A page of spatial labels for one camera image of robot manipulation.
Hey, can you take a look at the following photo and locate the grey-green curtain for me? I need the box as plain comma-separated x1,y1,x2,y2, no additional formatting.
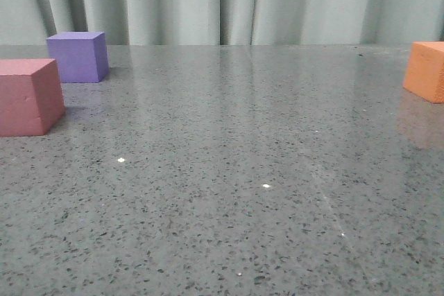
1,0,443,46

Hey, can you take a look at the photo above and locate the orange foam cube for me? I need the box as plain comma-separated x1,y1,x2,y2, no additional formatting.
402,42,444,103

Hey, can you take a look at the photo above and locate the purple foam cube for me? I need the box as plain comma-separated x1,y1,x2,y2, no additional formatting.
46,31,109,83

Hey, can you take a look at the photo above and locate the red foam cube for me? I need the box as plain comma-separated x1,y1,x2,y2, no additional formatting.
1,58,65,137

